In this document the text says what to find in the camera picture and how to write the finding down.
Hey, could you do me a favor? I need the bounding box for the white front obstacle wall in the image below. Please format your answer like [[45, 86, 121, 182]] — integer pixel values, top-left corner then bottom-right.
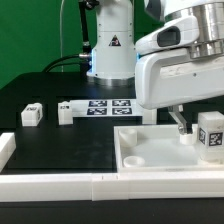
[[0, 171, 224, 202]]

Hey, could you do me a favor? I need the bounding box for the white fiducial marker sheet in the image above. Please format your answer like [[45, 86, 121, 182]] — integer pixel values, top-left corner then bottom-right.
[[70, 99, 143, 117]]

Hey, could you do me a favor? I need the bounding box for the white square table top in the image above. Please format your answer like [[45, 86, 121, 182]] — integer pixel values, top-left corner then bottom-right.
[[114, 125, 224, 173]]

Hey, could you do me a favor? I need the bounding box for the white thin cable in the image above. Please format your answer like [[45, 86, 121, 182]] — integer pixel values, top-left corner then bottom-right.
[[59, 0, 66, 73]]

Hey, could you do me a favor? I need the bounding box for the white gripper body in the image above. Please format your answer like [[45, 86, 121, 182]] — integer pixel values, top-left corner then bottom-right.
[[135, 16, 224, 109]]

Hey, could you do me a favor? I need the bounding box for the white obstacle wall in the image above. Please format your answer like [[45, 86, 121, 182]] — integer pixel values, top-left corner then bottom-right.
[[0, 171, 224, 202], [0, 133, 16, 172]]

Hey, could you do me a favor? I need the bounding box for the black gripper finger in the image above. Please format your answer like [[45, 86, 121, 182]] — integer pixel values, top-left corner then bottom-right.
[[168, 105, 187, 135]]

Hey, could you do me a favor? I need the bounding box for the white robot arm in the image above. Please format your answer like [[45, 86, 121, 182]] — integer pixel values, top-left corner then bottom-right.
[[87, 0, 224, 133]]

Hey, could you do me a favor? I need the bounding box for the white left obstacle wall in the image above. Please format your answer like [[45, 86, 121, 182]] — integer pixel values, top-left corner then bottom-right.
[[0, 133, 16, 172]]

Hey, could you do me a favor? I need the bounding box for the black cable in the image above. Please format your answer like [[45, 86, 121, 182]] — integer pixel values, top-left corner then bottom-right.
[[42, 53, 92, 73]]

